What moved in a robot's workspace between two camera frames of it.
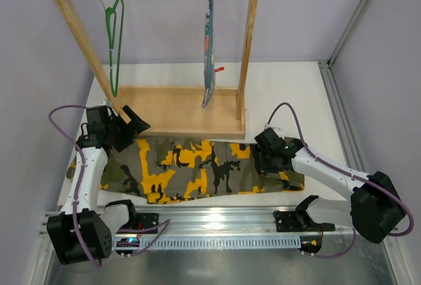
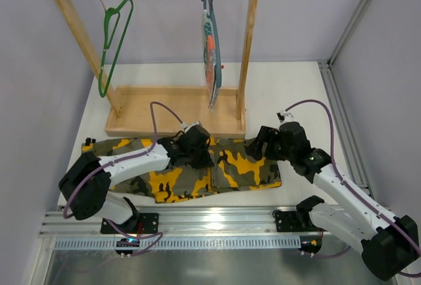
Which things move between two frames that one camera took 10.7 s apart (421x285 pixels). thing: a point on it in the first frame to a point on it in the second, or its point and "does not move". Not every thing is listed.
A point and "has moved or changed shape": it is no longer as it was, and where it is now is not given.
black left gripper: (122, 130) to (200, 156)
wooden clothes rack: (176, 112) does not move
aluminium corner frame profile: (350, 147) does not move
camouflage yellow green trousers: (158, 170) has moved or changed shape
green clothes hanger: (110, 17) has moved or changed shape
